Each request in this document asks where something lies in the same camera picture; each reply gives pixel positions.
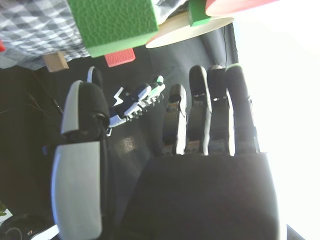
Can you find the large green foam cube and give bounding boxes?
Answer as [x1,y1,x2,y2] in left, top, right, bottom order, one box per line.
[66,0,160,59]

